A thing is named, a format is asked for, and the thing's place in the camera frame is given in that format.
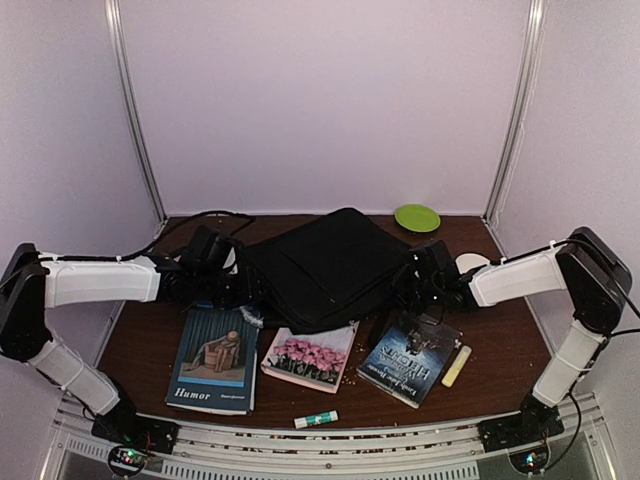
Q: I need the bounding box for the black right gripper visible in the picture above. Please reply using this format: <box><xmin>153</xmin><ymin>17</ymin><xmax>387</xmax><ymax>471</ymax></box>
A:
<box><xmin>383</xmin><ymin>264</ymin><xmax>441</xmax><ymax>317</ymax></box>

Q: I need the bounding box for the black student backpack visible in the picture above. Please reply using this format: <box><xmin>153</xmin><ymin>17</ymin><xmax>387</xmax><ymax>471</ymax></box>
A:
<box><xmin>243</xmin><ymin>207</ymin><xmax>411</xmax><ymax>334</ymax></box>

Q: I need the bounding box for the pink roses Designer Fate book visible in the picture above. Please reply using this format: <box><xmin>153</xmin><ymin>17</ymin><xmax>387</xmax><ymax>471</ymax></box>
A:
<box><xmin>261</xmin><ymin>322</ymin><xmax>359</xmax><ymax>394</ymax></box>

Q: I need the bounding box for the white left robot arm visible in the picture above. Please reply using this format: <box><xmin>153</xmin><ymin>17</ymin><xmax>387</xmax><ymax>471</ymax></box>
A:
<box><xmin>1</xmin><ymin>226</ymin><xmax>255</xmax><ymax>444</ymax></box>

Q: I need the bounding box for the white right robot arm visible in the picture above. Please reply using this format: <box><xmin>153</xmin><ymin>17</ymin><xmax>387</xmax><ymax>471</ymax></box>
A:
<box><xmin>394</xmin><ymin>226</ymin><xmax>634</xmax><ymax>442</ymax></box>

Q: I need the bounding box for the white bowl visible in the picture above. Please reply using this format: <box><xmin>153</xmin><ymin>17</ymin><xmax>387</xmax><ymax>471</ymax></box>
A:
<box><xmin>455</xmin><ymin>253</ymin><xmax>491</xmax><ymax>274</ymax></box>

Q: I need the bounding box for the green plate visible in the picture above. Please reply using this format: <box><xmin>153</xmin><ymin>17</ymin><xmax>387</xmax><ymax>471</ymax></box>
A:
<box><xmin>394</xmin><ymin>204</ymin><xmax>441</xmax><ymax>233</ymax></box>

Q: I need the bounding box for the dark Wuthering Heights book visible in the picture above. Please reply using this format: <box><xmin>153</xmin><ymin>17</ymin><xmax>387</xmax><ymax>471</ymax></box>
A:
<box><xmin>356</xmin><ymin>313</ymin><xmax>462</xmax><ymax>409</ymax></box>

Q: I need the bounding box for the yellow highlighter marker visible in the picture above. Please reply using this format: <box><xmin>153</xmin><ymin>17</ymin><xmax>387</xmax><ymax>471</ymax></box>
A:
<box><xmin>441</xmin><ymin>345</ymin><xmax>472</xmax><ymax>388</ymax></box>

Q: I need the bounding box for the blue Humor book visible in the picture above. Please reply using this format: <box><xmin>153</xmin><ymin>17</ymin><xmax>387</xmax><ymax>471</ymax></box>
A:
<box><xmin>166</xmin><ymin>308</ymin><xmax>260</xmax><ymax>415</ymax></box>

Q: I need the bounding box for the green white glue stick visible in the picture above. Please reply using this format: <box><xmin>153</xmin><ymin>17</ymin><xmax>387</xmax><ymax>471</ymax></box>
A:
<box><xmin>294</xmin><ymin>410</ymin><xmax>339</xmax><ymax>429</ymax></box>

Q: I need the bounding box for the left aluminium frame post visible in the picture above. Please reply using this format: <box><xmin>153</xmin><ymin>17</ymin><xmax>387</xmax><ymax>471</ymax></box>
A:
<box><xmin>104</xmin><ymin>0</ymin><xmax>167</xmax><ymax>223</ymax></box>

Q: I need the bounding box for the aluminium frame post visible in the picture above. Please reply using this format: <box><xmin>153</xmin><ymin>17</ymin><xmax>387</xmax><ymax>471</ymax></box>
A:
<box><xmin>104</xmin><ymin>0</ymin><xmax>167</xmax><ymax>223</ymax></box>
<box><xmin>484</xmin><ymin>0</ymin><xmax>547</xmax><ymax>228</ymax></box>

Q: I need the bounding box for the right aluminium frame post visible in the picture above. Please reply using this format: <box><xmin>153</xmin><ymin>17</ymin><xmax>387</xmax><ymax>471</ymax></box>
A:
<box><xmin>484</xmin><ymin>0</ymin><xmax>547</xmax><ymax>228</ymax></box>

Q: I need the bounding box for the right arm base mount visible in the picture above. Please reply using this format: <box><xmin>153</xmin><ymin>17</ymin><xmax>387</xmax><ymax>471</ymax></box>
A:
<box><xmin>477</xmin><ymin>412</ymin><xmax>565</xmax><ymax>453</ymax></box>

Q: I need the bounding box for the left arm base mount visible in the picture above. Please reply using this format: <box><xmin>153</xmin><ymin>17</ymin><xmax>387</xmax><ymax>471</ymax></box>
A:
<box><xmin>91</xmin><ymin>415</ymin><xmax>179</xmax><ymax>454</ymax></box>

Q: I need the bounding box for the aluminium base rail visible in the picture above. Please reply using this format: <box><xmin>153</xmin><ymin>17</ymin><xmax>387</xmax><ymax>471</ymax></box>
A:
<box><xmin>49</xmin><ymin>392</ymin><xmax>601</xmax><ymax>480</ymax></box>

